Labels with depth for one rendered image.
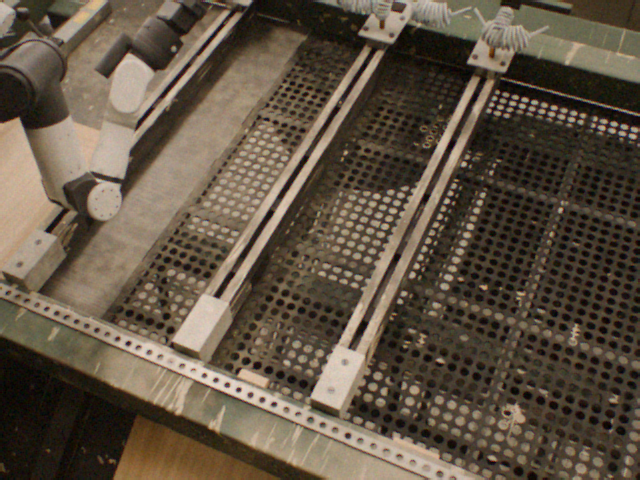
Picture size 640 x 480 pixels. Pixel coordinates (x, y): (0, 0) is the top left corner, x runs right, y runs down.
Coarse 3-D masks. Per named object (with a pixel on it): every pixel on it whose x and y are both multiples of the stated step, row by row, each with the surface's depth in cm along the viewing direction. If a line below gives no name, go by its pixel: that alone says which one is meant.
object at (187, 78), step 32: (224, 0) 215; (224, 32) 212; (192, 64) 204; (160, 96) 197; (192, 96) 205; (160, 128) 195; (64, 224) 171; (32, 256) 166; (64, 256) 174; (32, 288) 166
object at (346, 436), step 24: (48, 312) 159; (96, 336) 155; (120, 336) 155; (168, 360) 151; (216, 384) 148; (240, 384) 147; (264, 408) 144; (288, 408) 144; (384, 456) 138; (408, 456) 138
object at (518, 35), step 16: (336, 0) 201; (352, 0) 199; (368, 0) 197; (512, 0) 188; (528, 0) 186; (544, 0) 185; (416, 16) 194; (432, 16) 198; (448, 16) 195; (480, 16) 192; (512, 32) 187; (496, 48) 190
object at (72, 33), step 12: (108, 0) 228; (84, 12) 225; (96, 12) 225; (108, 12) 230; (72, 24) 221; (84, 24) 221; (96, 24) 226; (60, 36) 218; (72, 36) 218; (84, 36) 223; (60, 48) 215; (72, 48) 220
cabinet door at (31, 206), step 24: (0, 144) 195; (24, 144) 195; (96, 144) 194; (0, 168) 190; (24, 168) 190; (0, 192) 185; (24, 192) 185; (0, 216) 180; (24, 216) 180; (0, 240) 176; (24, 240) 175; (0, 264) 171
